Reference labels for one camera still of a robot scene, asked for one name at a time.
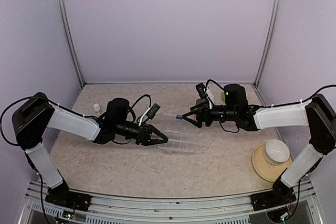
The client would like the small white-capped pill bottle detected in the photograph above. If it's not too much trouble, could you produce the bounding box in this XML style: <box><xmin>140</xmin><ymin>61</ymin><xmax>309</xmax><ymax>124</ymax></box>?
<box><xmin>93</xmin><ymin>103</ymin><xmax>101</xmax><ymax>115</ymax></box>

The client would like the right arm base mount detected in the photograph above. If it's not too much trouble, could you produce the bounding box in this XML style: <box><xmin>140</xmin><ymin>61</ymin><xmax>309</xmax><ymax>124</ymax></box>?
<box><xmin>250</xmin><ymin>181</ymin><xmax>297</xmax><ymax>211</ymax></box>

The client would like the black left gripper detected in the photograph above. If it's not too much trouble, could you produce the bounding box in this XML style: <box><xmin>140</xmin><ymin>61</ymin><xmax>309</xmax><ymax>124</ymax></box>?
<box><xmin>114</xmin><ymin>120</ymin><xmax>168</xmax><ymax>146</ymax></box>

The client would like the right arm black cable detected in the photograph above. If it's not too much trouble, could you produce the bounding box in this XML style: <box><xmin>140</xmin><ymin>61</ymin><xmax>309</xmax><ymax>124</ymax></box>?
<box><xmin>299</xmin><ymin>84</ymin><xmax>336</xmax><ymax>104</ymax></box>

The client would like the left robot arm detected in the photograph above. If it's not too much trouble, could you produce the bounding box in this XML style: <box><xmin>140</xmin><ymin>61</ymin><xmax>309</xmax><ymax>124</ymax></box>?
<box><xmin>12</xmin><ymin>92</ymin><xmax>169</xmax><ymax>206</ymax></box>

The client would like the clear plastic pill organizer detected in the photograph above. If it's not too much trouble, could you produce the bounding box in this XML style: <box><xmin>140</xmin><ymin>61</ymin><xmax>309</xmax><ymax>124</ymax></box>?
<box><xmin>158</xmin><ymin>114</ymin><xmax>199</xmax><ymax>153</ymax></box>

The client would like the white bowl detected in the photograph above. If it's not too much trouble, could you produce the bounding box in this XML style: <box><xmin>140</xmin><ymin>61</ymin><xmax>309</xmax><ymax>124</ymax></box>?
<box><xmin>265</xmin><ymin>139</ymin><xmax>290</xmax><ymax>165</ymax></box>

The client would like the orange grey-capped pill bottle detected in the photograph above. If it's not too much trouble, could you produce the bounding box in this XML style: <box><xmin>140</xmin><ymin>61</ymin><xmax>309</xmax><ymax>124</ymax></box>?
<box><xmin>195</xmin><ymin>99</ymin><xmax>208</xmax><ymax>106</ymax></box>

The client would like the right aluminium frame post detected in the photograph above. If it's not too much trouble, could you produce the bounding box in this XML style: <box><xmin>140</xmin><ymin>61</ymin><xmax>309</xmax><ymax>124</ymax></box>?
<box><xmin>254</xmin><ymin>0</ymin><xmax>281</xmax><ymax>89</ymax></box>

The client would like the beige plate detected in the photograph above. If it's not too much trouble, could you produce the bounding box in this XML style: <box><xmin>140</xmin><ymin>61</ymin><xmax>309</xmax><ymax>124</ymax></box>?
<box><xmin>252</xmin><ymin>144</ymin><xmax>292</xmax><ymax>183</ymax></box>

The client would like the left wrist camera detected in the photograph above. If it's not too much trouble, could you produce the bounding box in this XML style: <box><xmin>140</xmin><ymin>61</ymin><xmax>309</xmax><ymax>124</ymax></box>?
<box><xmin>138</xmin><ymin>103</ymin><xmax>161</xmax><ymax>126</ymax></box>

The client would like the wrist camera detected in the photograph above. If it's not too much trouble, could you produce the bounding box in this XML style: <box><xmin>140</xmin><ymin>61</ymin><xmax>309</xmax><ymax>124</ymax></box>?
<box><xmin>138</xmin><ymin>103</ymin><xmax>161</xmax><ymax>126</ymax></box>
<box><xmin>195</xmin><ymin>83</ymin><xmax>216</xmax><ymax>108</ymax></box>

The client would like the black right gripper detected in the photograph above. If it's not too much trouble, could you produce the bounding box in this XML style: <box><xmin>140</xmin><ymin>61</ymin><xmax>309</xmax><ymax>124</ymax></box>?
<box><xmin>183</xmin><ymin>99</ymin><xmax>238</xmax><ymax>127</ymax></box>

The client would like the left aluminium frame post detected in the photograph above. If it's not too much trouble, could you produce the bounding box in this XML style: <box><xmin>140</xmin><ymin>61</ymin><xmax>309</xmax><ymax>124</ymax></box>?
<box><xmin>57</xmin><ymin>0</ymin><xmax>86</xmax><ymax>89</ymax></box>

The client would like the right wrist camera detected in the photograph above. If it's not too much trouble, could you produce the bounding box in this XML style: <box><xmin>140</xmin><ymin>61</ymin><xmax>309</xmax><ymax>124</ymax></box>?
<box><xmin>195</xmin><ymin>83</ymin><xmax>216</xmax><ymax>108</ymax></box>

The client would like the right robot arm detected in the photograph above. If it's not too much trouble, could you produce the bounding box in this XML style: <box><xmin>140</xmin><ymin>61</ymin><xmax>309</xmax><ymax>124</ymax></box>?
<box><xmin>182</xmin><ymin>83</ymin><xmax>335</xmax><ymax>205</ymax></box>

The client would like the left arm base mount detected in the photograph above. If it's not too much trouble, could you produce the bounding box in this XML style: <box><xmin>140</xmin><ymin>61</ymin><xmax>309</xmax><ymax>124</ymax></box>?
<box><xmin>45</xmin><ymin>186</ymin><xmax>91</xmax><ymax>212</ymax></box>

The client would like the front aluminium rail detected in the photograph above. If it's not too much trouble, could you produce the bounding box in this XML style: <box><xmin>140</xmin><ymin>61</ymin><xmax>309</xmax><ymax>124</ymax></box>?
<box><xmin>19</xmin><ymin>180</ymin><xmax>322</xmax><ymax>224</ymax></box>

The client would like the aluminium frame post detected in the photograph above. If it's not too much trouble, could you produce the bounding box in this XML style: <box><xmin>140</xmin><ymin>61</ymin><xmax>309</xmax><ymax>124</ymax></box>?
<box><xmin>57</xmin><ymin>0</ymin><xmax>86</xmax><ymax>89</ymax></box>
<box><xmin>254</xmin><ymin>0</ymin><xmax>281</xmax><ymax>89</ymax></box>

